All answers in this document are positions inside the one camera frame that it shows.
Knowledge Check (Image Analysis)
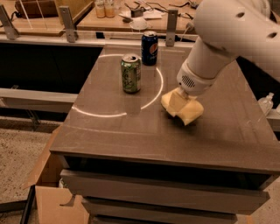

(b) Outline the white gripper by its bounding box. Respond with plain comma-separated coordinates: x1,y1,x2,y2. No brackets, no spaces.
166,59,222,117

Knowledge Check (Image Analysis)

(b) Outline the yellow wavy sponge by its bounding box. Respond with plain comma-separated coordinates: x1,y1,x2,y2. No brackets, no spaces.
161,94,204,125

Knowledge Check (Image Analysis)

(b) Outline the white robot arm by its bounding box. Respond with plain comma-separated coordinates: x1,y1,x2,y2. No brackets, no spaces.
161,0,280,123

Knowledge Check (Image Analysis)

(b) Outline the green soda can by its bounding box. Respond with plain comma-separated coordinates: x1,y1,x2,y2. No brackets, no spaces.
121,53,141,94

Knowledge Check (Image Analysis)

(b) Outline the blue Pepsi can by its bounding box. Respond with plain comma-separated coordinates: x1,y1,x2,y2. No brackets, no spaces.
141,31,158,66

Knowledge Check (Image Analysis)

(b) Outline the grey drawer cabinet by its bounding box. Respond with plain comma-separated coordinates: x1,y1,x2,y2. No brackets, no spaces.
51,45,280,224

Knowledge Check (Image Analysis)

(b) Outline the white face mask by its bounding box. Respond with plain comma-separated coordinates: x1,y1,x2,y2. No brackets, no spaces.
129,17,148,31

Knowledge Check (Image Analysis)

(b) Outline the clear plastic bottle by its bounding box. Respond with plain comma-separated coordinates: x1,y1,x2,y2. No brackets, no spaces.
258,93,274,116

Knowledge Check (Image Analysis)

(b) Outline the orange liquid bottle right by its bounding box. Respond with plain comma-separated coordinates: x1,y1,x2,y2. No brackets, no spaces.
104,0,115,18

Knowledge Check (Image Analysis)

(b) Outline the orange liquid bottle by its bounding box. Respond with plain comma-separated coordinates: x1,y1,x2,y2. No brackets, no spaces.
94,0,105,18
104,0,115,18

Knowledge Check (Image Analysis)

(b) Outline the orange liquid bottle left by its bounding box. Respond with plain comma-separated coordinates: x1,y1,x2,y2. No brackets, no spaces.
94,0,105,18

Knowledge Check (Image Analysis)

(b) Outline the cardboard box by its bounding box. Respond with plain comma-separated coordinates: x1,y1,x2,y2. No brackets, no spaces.
24,126,89,224

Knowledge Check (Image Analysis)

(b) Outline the metal railing post right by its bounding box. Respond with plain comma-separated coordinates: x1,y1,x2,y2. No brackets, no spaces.
165,9,178,46

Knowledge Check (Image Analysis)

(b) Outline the metal railing post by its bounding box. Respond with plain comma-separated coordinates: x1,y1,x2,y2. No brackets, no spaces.
0,4,19,40
59,6,78,43
165,9,178,46

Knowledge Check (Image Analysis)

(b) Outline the metal railing post middle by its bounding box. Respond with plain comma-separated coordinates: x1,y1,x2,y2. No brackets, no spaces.
59,6,78,43

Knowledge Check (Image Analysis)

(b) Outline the metal railing post left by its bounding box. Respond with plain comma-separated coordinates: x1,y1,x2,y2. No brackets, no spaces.
0,4,19,40

